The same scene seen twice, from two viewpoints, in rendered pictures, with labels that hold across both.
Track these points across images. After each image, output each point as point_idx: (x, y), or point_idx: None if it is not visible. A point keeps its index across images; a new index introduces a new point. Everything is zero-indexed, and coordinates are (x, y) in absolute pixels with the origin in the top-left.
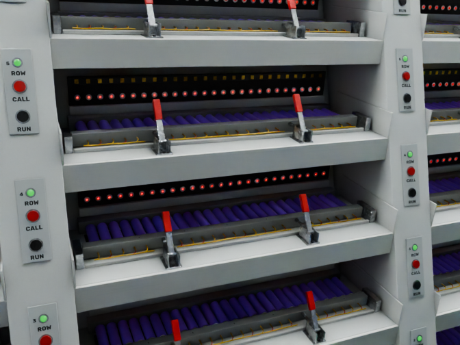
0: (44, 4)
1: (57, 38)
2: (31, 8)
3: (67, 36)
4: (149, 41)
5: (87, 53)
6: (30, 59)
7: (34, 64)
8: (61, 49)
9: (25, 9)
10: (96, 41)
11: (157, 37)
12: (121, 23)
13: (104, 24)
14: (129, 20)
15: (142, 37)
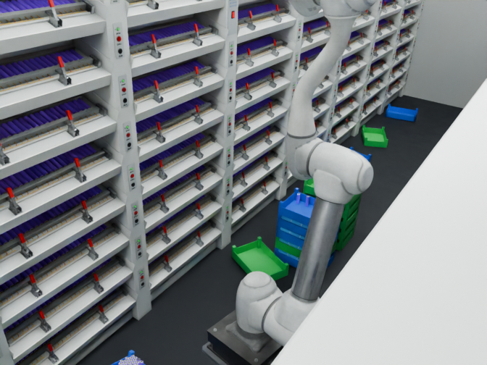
0: (133, 103)
1: (137, 114)
2: (130, 106)
3: (136, 110)
4: (160, 105)
5: (143, 115)
6: (130, 124)
7: (131, 125)
8: (137, 116)
9: (128, 107)
10: (146, 111)
11: (161, 102)
12: (143, 93)
13: (138, 95)
14: (146, 92)
15: (157, 103)
